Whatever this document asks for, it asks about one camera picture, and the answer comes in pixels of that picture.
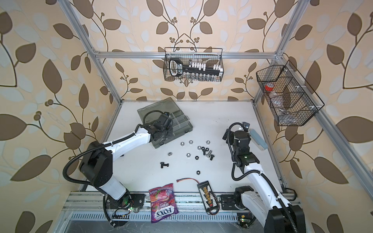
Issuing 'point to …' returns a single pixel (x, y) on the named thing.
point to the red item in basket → (268, 88)
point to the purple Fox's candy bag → (162, 202)
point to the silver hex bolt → (208, 155)
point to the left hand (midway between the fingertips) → (167, 129)
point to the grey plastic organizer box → (182, 124)
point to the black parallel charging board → (209, 198)
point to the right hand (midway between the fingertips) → (234, 132)
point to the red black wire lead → (178, 180)
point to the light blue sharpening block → (262, 145)
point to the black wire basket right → (292, 100)
